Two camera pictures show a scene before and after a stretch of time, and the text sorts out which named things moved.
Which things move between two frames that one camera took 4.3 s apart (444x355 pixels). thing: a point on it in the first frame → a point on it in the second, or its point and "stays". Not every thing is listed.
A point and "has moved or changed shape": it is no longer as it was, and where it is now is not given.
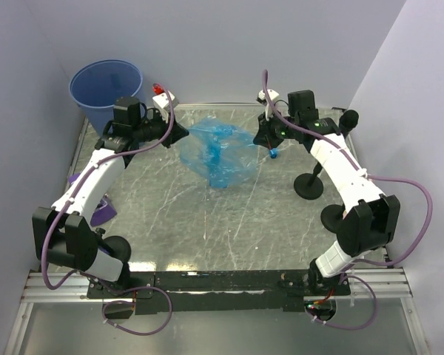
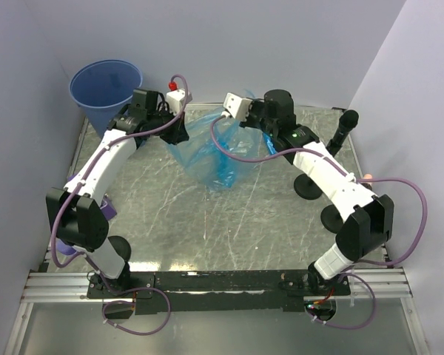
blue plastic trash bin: x=95 y=86 stays
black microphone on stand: x=308 y=186 stays
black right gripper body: x=279 y=132 → x=256 y=115
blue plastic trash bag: x=220 y=151 has moved or changed shape
